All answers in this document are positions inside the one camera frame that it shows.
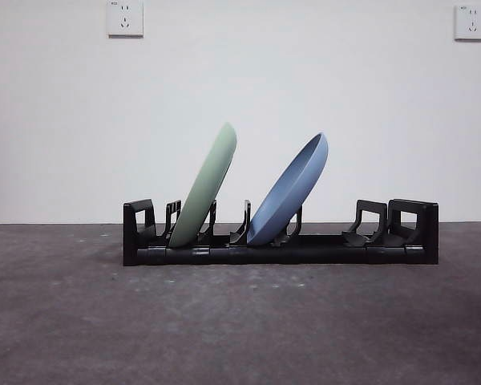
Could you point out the green round plate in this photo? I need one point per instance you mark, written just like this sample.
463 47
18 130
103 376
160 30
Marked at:
204 184

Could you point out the white wall socket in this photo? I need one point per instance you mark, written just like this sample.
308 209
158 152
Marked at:
471 24
125 20

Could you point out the blue round plate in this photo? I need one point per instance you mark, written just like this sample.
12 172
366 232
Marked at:
288 196

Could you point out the black plate rack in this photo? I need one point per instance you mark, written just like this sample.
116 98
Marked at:
324 252

